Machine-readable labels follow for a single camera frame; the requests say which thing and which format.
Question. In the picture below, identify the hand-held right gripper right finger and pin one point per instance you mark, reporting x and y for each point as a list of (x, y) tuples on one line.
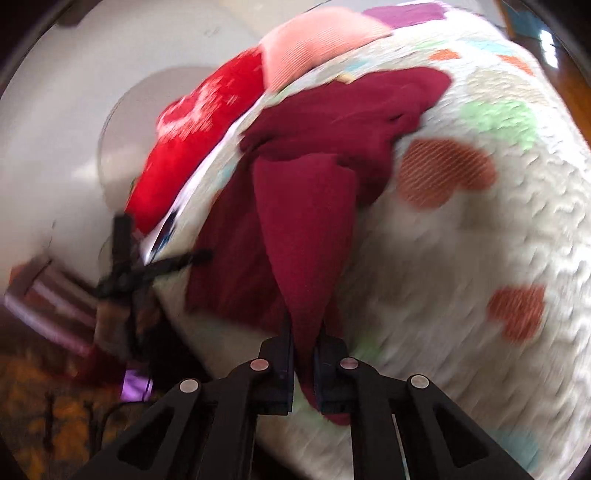
[(325, 364)]

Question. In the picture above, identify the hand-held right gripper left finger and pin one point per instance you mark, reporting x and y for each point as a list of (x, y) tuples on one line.
[(282, 350)]

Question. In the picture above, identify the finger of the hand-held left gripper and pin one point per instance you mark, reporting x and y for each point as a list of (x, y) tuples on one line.
[(122, 240), (161, 267)]

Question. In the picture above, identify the maroon sweater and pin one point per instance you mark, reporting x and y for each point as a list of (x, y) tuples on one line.
[(304, 194)]

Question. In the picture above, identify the white bed sheet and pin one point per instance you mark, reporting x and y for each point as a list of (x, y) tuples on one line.
[(184, 194)]

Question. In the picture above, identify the striped cloth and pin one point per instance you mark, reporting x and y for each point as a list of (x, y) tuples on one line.
[(51, 300)]

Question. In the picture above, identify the white round headboard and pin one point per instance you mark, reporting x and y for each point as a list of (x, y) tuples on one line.
[(124, 138)]

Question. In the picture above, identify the red embroidered pillow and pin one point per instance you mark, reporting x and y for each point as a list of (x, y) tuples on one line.
[(194, 138)]

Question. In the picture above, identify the heart-patterned quilted bedspread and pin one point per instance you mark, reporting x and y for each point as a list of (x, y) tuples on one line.
[(461, 258)]

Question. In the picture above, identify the pink ribbed pillow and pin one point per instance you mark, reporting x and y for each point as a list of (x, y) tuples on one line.
[(314, 41)]

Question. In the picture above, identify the purple pillow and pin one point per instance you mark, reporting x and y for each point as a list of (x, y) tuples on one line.
[(406, 14)]

